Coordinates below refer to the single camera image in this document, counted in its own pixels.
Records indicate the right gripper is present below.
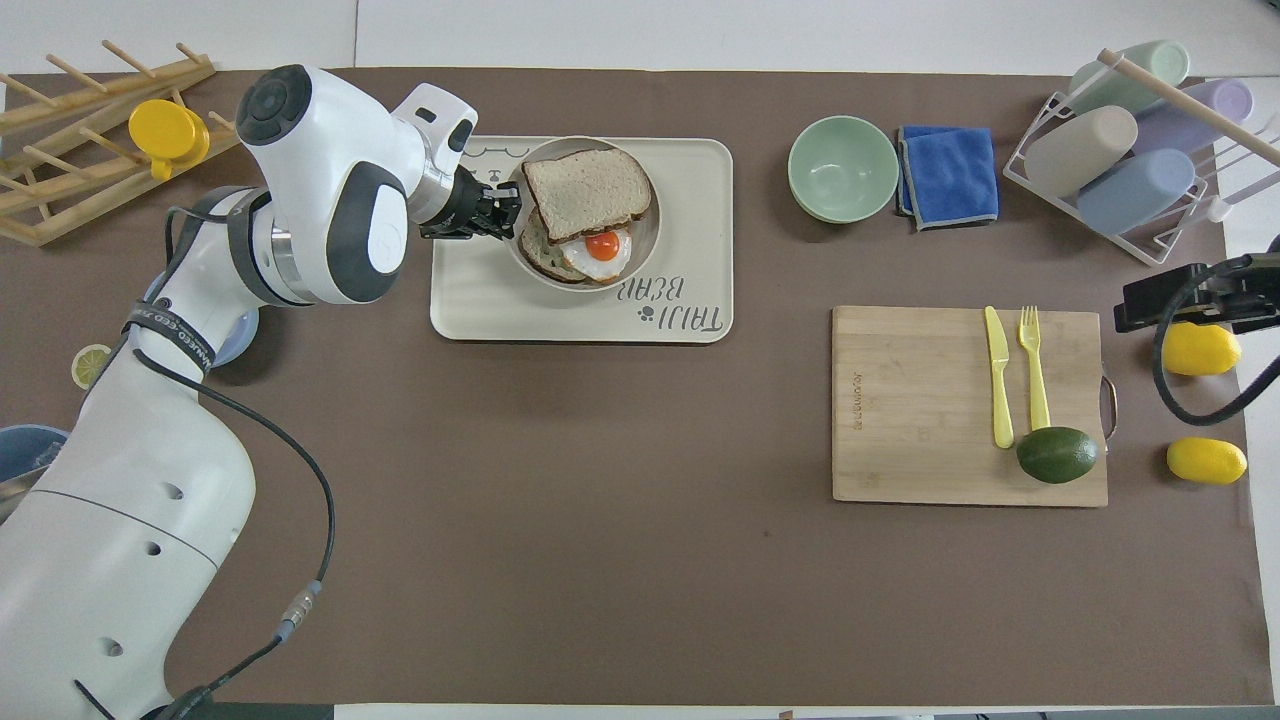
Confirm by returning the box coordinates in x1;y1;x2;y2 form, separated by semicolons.
1212;258;1280;336

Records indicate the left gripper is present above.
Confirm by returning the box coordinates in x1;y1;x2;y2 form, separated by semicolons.
420;167;524;242

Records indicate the white round plate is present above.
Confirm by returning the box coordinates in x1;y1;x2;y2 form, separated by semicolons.
504;136;662;294

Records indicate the light blue plate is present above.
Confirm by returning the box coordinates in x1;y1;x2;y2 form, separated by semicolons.
143;270;262;369

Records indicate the brown bread slice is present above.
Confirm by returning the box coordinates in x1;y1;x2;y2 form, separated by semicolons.
517;208;593;285

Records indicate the yellow lemon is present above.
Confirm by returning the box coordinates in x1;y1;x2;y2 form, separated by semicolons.
1166;436;1249;487
1162;320;1243;378

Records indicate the white bread slice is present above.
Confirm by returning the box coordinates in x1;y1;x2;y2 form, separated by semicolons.
520;146;654;245

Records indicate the fried egg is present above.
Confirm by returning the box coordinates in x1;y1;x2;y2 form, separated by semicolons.
558;224;635;282

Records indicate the beige plastic tray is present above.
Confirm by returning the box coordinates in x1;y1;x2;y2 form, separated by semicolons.
429;136;735;345

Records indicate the blue cup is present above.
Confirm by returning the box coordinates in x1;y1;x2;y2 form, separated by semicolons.
1076;147;1197;237

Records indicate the purple cup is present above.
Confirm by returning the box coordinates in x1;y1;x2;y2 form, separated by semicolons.
1134;77;1255;158

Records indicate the wooden rod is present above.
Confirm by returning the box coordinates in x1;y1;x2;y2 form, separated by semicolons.
1096;47;1280;168

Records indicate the beige cup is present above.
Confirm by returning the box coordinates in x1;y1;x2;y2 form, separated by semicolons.
1024;104;1140;199

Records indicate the yellow plastic fork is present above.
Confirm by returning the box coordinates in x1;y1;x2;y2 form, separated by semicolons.
1017;305;1053;432

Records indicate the green avocado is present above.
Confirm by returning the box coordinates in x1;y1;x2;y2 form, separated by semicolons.
1015;426;1101;486

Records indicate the green cup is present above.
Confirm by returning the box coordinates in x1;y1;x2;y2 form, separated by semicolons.
1067;39;1192;118

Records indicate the yellow plastic knife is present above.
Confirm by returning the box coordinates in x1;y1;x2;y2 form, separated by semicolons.
983;305;1016;451

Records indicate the blue cloth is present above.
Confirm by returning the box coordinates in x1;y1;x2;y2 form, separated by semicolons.
895;124;1001;233

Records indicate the green bowl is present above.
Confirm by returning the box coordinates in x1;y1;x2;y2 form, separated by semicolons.
787;115;900;224

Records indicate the yellow plastic cup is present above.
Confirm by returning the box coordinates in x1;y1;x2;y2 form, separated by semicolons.
127;98;212;182

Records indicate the wooden cutting board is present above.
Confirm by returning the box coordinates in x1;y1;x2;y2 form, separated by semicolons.
830;304;1120;509

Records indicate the wooden dish rack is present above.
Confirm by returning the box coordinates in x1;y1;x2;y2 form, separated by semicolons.
0;39;242;248

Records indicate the lemon slice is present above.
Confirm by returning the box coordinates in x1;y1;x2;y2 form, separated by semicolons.
70;343;113;390

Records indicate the grey blue bowl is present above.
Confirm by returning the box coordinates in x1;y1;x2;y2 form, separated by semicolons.
0;425;72;485

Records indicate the white wire rack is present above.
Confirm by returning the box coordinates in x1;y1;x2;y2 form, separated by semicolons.
1002;58;1280;267

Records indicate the black cable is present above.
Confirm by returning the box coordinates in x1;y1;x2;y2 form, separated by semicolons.
128;345;337;720
1151;254;1280;427

